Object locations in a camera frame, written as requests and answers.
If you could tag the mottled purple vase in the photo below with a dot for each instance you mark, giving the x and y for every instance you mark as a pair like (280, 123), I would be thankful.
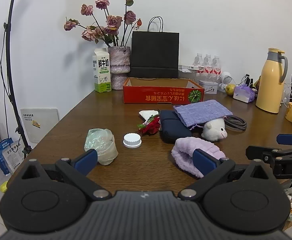
(118, 60)

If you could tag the purple tissue pack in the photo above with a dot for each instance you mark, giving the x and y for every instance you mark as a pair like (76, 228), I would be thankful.
(243, 93)

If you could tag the black lamp stand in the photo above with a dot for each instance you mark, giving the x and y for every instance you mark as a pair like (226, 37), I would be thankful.
(27, 151)

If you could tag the small white camera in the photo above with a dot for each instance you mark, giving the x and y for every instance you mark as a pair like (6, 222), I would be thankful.
(226, 78)

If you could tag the navy blue pouch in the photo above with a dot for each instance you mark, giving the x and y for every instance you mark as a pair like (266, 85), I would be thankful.
(171, 125)

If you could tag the green apple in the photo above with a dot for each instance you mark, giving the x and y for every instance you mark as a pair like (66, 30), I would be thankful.
(230, 90)

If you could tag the dried rose bouquet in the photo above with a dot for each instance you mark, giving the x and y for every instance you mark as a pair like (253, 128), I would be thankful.
(112, 21)

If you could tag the red cardboard box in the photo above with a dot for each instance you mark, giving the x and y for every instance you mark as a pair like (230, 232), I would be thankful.
(156, 95)

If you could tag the clear water bottle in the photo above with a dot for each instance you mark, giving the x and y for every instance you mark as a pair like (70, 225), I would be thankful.
(216, 65)
(198, 60)
(207, 62)

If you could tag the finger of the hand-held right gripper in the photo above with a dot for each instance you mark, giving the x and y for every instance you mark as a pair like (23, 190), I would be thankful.
(291, 139)
(268, 153)

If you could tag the white plush sheep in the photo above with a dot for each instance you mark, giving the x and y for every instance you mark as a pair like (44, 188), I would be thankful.
(214, 128)

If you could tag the white jar lid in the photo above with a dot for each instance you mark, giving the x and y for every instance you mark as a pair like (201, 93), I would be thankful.
(132, 140)

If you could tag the black paper bag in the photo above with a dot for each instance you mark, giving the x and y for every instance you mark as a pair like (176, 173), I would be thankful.
(154, 52)

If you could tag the black power adapter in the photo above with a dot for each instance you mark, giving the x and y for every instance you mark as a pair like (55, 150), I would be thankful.
(247, 78)

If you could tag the yellow thermos jug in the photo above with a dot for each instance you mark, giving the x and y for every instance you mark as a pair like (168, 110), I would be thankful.
(269, 85)

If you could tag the long white carton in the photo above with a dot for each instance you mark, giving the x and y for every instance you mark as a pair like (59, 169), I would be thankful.
(191, 68)

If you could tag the fluffy purple cloth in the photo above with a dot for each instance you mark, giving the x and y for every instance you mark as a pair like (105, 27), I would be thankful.
(186, 152)

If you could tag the clear plastic bag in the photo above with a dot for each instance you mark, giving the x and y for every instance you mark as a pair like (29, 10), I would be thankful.
(103, 142)

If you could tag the red artificial rose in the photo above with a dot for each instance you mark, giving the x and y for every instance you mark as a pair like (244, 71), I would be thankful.
(152, 127)

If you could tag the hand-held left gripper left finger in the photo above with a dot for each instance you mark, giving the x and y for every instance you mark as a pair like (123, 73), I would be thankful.
(87, 158)

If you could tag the floral tin box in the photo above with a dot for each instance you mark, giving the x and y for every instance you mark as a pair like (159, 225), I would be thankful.
(208, 86)

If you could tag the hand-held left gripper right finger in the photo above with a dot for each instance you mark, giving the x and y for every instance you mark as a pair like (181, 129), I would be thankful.
(204, 161)

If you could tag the white green milk carton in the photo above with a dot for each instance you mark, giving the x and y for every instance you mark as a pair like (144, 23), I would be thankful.
(102, 70)

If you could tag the white board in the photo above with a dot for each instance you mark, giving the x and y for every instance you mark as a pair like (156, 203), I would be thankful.
(43, 120)

